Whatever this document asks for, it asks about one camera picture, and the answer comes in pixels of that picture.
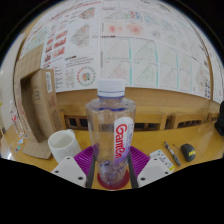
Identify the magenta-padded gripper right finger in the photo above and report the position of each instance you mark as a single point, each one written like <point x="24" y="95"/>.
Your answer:
<point x="150" y="168"/>

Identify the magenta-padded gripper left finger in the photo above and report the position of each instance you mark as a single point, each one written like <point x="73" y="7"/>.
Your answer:
<point x="71" y="168"/>

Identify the clear plastic water bottle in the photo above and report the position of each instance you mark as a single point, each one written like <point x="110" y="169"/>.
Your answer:
<point x="106" y="133"/>

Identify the white printed card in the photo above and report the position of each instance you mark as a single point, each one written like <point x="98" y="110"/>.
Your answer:
<point x="161" y="159"/>

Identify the white cup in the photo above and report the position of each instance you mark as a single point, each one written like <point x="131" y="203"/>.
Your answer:
<point x="63" y="148"/>

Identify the dark pen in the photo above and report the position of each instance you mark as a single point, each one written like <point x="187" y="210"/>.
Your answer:
<point x="172" y="153"/>

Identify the flat round red coaster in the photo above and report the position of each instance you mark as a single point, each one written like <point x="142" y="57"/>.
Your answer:
<point x="113" y="186"/>

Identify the black tape measure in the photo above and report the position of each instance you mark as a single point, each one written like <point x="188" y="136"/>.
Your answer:
<point x="188" y="152"/>

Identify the wooden slatted railing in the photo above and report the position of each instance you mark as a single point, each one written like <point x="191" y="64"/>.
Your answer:
<point x="156" y="120"/>

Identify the brown cardboard box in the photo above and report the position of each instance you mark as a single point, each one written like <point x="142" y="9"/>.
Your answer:
<point x="43" y="100"/>

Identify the black bag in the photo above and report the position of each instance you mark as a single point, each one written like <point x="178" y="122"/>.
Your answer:
<point x="220" y="120"/>

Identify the paper wall posters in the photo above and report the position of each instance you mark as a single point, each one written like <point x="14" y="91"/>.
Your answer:
<point x="140" y="50"/>

